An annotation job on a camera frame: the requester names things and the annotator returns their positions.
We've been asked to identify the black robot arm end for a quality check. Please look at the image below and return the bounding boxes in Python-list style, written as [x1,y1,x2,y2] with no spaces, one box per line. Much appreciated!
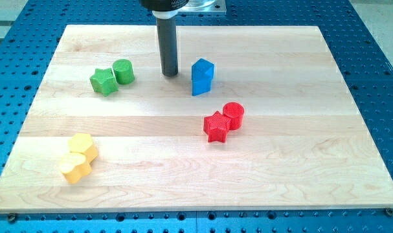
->
[139,0,189,12]

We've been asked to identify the blue triangle block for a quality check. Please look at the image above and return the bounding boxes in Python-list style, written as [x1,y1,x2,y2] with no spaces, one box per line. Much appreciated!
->
[192,58,215,81]

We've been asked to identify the red star block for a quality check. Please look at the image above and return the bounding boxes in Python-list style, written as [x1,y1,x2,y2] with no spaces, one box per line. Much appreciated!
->
[203,111,231,143]

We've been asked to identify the red cylinder block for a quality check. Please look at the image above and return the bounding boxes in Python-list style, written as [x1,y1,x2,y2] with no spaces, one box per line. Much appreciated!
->
[223,102,245,130]

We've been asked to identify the light wooden board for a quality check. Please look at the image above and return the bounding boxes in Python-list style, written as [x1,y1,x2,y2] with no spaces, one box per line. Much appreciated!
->
[0,25,393,214]

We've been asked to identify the green cylinder block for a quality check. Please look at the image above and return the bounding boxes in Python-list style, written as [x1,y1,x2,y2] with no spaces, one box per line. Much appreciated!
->
[112,59,135,85]

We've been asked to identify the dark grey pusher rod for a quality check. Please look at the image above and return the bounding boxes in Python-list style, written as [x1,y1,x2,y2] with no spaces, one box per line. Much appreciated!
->
[152,10,178,77]

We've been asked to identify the green star block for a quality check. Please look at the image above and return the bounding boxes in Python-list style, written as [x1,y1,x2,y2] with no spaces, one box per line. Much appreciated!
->
[89,68,118,96]

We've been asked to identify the yellow hexagon block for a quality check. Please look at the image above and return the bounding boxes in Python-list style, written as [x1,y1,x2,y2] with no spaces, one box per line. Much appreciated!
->
[68,133,98,163]

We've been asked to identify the yellow heart block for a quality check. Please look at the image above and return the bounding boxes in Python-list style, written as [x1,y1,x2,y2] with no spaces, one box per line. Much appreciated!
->
[58,153,92,184]

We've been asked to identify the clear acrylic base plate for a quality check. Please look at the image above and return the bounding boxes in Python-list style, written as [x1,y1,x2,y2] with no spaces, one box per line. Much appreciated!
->
[179,0,227,15]

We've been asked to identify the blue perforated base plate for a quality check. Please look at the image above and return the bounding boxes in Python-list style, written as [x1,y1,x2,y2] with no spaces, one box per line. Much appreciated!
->
[0,1,393,232]

